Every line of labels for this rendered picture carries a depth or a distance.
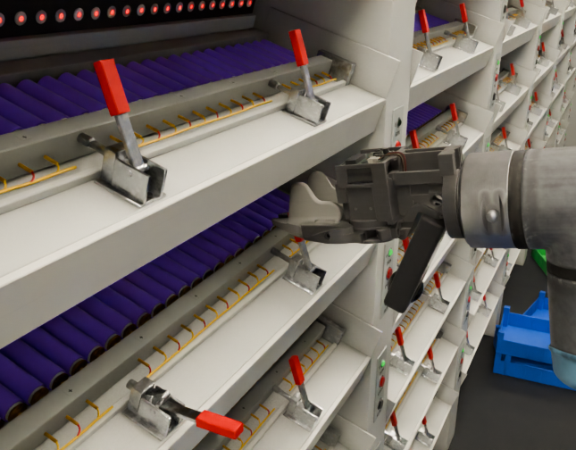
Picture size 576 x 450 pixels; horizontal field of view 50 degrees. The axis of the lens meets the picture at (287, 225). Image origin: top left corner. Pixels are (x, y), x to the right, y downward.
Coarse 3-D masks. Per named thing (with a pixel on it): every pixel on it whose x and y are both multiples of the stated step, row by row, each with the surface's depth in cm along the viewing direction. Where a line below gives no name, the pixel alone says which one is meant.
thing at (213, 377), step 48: (288, 192) 89; (240, 288) 67; (288, 288) 70; (336, 288) 76; (240, 336) 61; (288, 336) 65; (192, 384) 54; (240, 384) 57; (96, 432) 47; (144, 432) 48; (192, 432) 51
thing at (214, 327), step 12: (276, 276) 70; (264, 288) 68; (252, 300) 66; (228, 312) 62; (216, 324) 60; (204, 336) 58; (192, 348) 57; (180, 360) 56; (156, 372) 53; (120, 408) 49; (108, 420) 48; (84, 432) 46; (72, 444) 45
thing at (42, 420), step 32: (256, 256) 69; (192, 288) 61; (224, 288) 64; (160, 320) 56; (192, 320) 60; (128, 352) 51; (160, 352) 54; (64, 384) 47; (96, 384) 48; (32, 416) 44; (64, 416) 46; (0, 448) 41; (32, 448) 44; (64, 448) 44
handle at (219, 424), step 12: (168, 396) 48; (168, 408) 48; (180, 408) 48; (192, 420) 47; (204, 420) 46; (216, 420) 46; (228, 420) 46; (216, 432) 46; (228, 432) 45; (240, 432) 46
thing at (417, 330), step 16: (448, 256) 157; (448, 272) 158; (464, 272) 156; (432, 288) 148; (448, 288) 152; (416, 304) 139; (432, 304) 142; (448, 304) 142; (416, 320) 135; (432, 320) 138; (400, 336) 118; (416, 336) 131; (432, 336) 133; (400, 352) 121; (416, 352) 127; (400, 368) 120; (416, 368) 122; (400, 384) 117
